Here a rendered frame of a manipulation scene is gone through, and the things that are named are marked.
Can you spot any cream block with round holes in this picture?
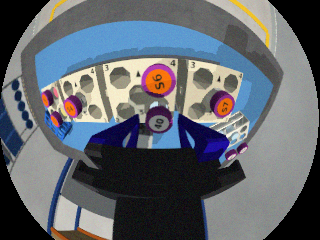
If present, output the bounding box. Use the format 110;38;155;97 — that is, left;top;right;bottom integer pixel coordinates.
41;79;73;122
59;64;113;123
103;58;178;123
175;58;243;123

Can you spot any blue tube rack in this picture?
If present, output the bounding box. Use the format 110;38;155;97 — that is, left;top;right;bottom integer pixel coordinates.
45;110;72;141

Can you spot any pink tube with purple cap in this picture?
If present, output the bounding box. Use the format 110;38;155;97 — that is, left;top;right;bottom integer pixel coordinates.
41;87;58;108

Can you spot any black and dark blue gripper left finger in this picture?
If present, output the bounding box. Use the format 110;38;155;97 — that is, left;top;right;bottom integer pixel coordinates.
88;114;140;148

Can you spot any centrifuge tube with yellow liquid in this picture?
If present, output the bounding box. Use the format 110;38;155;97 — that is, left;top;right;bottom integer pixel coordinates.
206;88;235;118

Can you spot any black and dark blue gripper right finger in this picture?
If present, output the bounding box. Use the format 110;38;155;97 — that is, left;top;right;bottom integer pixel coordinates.
178;114;230;163

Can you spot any blue flat mat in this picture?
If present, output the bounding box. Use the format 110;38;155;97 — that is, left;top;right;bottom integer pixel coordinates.
35;21;274;152

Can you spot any white tube rack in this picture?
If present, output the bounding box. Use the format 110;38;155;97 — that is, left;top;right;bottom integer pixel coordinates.
209;110;250;142

